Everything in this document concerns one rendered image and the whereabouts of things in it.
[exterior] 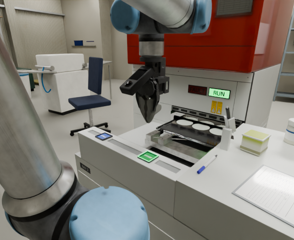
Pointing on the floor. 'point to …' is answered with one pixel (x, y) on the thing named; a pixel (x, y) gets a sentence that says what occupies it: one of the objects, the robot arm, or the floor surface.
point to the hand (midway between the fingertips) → (147, 119)
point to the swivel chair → (77, 101)
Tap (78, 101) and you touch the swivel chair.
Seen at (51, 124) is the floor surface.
